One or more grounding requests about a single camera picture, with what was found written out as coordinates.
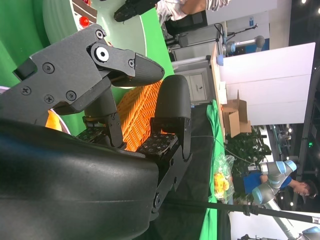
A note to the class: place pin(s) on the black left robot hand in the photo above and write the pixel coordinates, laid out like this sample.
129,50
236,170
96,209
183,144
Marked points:
135,8

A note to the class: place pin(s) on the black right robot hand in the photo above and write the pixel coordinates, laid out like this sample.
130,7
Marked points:
62,187

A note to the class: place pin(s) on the grey-green round bowl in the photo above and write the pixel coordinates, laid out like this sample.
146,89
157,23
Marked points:
120,37

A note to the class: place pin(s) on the grey industrial robot arm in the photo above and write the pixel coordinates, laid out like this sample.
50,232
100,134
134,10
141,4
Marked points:
272,180
311,232
258,41

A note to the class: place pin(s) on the chocolate layered cake slice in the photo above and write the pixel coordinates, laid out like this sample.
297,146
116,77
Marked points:
85,7

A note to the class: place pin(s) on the lavender round plate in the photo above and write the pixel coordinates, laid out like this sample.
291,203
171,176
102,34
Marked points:
65,128

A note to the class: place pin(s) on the orange wicker basket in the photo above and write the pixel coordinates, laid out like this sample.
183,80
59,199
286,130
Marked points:
140,105

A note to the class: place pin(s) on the seated person in light shirt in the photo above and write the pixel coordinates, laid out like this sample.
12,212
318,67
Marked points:
190,6

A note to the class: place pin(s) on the white cabinet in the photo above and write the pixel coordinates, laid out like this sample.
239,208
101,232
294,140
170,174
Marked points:
197,85

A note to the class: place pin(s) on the green tablecloth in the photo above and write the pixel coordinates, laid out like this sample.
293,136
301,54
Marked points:
20,37

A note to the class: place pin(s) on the black backdrop cloth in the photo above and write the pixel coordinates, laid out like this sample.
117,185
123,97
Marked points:
200,175

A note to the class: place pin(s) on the green cloth with cartoon print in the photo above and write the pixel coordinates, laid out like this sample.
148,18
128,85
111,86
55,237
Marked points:
217,130

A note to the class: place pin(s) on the brown cardboard box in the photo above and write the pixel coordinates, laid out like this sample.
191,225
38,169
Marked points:
235,117

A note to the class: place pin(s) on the clear bag of yellow items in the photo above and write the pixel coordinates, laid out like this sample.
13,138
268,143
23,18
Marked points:
222,180

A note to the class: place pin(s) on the green leafy plant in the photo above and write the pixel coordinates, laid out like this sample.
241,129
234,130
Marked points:
250,147

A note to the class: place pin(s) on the black pole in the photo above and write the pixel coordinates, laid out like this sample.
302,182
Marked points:
275,212

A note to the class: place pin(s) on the person in blue shirt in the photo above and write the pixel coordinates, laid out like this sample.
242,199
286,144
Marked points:
308,190

